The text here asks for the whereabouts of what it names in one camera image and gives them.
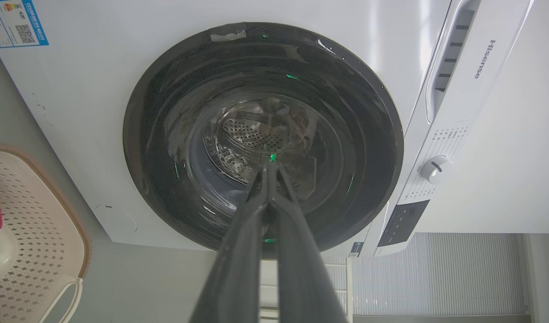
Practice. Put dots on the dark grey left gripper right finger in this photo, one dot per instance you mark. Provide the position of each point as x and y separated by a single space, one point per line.
301 269

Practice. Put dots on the white detergent drawer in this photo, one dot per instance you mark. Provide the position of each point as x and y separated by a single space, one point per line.
467 58

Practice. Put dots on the round black washing machine door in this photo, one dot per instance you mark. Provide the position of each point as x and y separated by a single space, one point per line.
238 89

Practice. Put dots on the beige perforated laundry basket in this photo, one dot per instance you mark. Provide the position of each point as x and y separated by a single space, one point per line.
36 233

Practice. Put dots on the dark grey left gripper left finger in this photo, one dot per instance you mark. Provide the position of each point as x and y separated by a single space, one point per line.
238 264

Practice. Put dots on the white washing machine control knob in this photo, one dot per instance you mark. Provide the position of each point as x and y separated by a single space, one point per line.
435 169

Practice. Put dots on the white Hisense washing machine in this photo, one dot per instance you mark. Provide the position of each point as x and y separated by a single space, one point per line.
436 148

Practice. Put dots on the black washing machine display panel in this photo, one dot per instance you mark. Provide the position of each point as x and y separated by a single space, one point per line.
402 223

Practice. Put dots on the white pleated window blind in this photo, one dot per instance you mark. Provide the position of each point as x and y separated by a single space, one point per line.
436 273

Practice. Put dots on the blue energy label sticker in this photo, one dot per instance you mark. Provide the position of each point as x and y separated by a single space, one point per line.
17 22

